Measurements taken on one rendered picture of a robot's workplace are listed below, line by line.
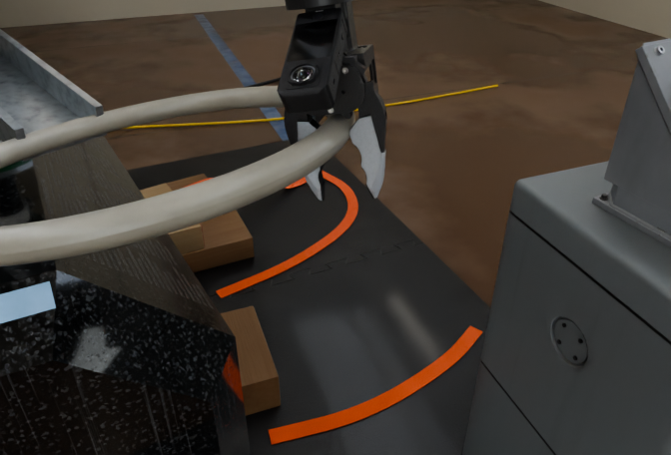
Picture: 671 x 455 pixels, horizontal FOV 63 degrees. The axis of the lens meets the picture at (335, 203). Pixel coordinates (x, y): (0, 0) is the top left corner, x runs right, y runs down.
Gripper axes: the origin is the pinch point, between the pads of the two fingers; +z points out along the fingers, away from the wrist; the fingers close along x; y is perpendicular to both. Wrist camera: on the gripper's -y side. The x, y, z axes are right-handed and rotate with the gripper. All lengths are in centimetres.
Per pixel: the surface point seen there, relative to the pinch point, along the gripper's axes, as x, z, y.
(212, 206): 5.8, -6.6, -17.5
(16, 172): 69, 4, 26
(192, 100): 27.0, -6.9, 21.3
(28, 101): 54, -10, 19
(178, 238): 91, 57, 102
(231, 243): 77, 66, 113
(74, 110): 45.6, -7.7, 18.9
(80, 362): 40.5, 22.7, -2.3
